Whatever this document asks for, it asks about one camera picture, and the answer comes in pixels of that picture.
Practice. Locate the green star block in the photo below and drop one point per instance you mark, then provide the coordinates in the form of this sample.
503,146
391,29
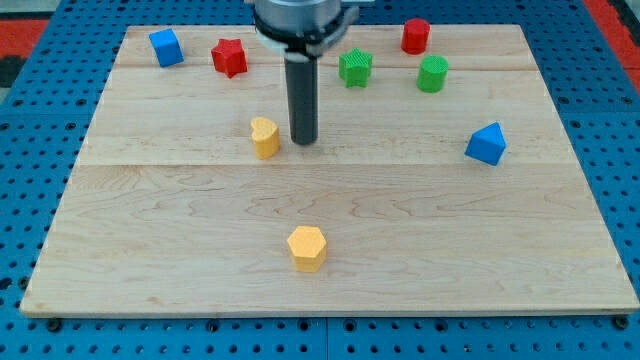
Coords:
355,67

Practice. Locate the blue pentagon block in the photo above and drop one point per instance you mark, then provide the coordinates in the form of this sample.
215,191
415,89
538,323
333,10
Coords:
487,144

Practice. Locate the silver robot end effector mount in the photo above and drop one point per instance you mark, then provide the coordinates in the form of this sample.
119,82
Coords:
303,28

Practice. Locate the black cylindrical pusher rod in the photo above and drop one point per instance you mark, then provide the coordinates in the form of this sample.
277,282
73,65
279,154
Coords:
302,96

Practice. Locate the green cylinder block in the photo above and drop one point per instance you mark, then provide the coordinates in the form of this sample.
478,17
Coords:
432,73

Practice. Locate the red cylinder block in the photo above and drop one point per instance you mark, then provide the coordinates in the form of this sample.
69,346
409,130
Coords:
415,36

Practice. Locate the yellow hexagon block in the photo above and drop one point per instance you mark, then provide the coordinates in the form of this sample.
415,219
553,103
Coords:
308,248

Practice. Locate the yellow heart block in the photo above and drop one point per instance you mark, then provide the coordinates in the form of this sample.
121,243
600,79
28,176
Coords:
265,137

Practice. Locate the light wooden board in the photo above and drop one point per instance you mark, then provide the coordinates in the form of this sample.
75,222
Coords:
168,213

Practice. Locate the blue cube block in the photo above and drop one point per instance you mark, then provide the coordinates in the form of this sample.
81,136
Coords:
166,47

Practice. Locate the red star block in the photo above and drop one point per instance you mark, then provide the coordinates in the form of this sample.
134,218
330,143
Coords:
229,57

